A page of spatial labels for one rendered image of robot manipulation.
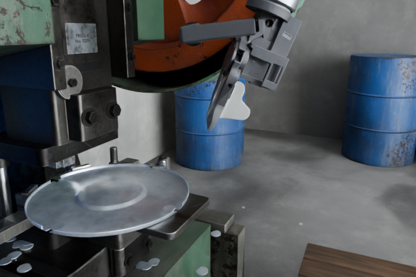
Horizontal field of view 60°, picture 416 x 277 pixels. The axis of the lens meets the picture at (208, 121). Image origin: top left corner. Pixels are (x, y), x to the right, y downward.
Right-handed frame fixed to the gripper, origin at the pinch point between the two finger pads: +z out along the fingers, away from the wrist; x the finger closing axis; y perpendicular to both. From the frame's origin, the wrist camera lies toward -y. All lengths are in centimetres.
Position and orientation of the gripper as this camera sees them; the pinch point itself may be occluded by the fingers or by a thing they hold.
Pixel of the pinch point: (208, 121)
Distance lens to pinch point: 58.4
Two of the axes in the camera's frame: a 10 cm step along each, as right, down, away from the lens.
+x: -0.8, -2.4, 9.7
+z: -3.7, 9.1, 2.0
